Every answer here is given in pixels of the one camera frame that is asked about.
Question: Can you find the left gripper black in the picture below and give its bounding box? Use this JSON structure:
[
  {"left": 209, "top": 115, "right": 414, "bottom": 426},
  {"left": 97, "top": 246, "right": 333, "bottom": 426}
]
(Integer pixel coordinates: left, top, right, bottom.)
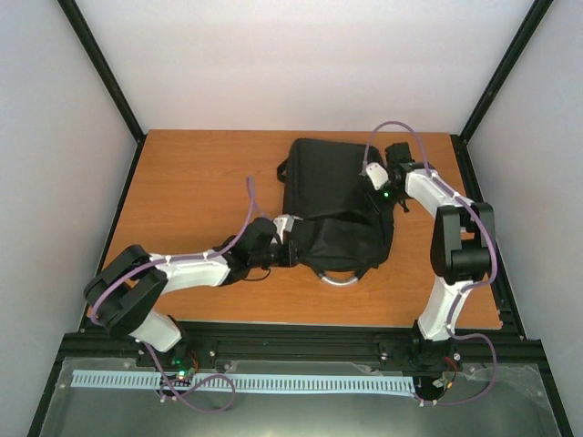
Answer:
[{"left": 251, "top": 240, "right": 310, "bottom": 269}]

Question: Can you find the black student backpack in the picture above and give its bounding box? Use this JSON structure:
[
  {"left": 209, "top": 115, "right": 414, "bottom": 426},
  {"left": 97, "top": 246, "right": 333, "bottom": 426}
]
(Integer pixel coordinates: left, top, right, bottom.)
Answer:
[{"left": 277, "top": 138, "right": 394, "bottom": 287}]

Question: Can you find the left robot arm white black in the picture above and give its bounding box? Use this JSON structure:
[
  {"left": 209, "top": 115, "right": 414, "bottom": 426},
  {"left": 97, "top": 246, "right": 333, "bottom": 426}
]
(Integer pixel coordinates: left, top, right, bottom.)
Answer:
[{"left": 84, "top": 215, "right": 297, "bottom": 367}]

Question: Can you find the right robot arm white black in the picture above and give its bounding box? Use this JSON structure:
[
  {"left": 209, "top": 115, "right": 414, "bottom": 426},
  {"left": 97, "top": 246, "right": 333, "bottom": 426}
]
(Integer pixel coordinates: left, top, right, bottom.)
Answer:
[{"left": 382, "top": 143, "right": 497, "bottom": 370}]

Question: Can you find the green lit circuit board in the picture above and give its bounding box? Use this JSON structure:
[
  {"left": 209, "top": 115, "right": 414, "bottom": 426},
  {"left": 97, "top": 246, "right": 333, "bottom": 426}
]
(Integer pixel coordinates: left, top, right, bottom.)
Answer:
[{"left": 175, "top": 362, "right": 199, "bottom": 381}]

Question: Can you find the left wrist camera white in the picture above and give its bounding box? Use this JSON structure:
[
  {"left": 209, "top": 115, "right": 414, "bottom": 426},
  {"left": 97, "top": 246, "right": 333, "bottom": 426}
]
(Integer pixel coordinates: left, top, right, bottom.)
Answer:
[{"left": 273, "top": 214, "right": 302, "bottom": 242}]

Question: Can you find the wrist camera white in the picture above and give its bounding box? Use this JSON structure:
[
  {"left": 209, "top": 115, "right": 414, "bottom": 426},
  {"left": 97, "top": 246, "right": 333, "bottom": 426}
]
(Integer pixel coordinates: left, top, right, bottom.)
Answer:
[
  {"left": 360, "top": 162, "right": 389, "bottom": 191},
  {"left": 273, "top": 214, "right": 302, "bottom": 242}
]

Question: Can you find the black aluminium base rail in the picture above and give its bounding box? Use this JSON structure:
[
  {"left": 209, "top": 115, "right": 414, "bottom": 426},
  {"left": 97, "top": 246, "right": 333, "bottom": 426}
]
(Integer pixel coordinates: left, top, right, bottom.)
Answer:
[{"left": 58, "top": 318, "right": 543, "bottom": 379}]

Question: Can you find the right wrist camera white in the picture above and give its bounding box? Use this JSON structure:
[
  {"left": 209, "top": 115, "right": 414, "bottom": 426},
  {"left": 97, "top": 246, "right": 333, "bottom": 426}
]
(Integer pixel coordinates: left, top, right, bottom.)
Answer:
[{"left": 360, "top": 162, "right": 389, "bottom": 191}]

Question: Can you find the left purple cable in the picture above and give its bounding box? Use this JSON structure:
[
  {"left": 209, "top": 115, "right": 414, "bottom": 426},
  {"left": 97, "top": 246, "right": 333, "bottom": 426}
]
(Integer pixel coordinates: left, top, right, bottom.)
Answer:
[{"left": 88, "top": 175, "right": 237, "bottom": 413}]

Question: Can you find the purple cable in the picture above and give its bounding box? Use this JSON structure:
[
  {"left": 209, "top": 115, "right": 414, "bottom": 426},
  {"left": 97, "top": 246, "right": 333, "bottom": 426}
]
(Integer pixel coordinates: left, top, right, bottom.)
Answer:
[
  {"left": 88, "top": 175, "right": 237, "bottom": 413},
  {"left": 362, "top": 120, "right": 498, "bottom": 407}
]

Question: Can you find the light blue cable duct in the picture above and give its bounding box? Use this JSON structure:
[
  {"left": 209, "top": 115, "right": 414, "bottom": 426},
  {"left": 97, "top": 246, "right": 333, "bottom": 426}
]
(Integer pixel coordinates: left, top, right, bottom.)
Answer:
[{"left": 70, "top": 370, "right": 415, "bottom": 397}]

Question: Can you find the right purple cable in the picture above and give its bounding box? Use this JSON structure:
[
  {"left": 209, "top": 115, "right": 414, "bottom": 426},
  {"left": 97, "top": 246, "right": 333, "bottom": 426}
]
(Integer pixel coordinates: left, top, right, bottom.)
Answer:
[{"left": 362, "top": 120, "right": 498, "bottom": 407}]

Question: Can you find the left black frame post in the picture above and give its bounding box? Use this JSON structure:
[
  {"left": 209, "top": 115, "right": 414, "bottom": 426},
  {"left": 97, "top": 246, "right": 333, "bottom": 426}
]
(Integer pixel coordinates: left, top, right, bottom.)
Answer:
[{"left": 57, "top": 0, "right": 147, "bottom": 146}]

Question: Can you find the black frame post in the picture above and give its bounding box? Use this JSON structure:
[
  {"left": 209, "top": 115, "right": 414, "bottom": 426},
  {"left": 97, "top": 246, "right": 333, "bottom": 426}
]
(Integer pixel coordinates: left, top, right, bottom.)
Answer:
[
  {"left": 57, "top": 0, "right": 147, "bottom": 146},
  {"left": 459, "top": 0, "right": 554, "bottom": 147}
]

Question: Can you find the right black frame post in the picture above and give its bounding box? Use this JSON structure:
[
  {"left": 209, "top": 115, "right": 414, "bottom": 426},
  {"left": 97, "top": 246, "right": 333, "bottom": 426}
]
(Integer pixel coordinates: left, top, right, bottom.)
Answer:
[{"left": 459, "top": 0, "right": 554, "bottom": 147}]

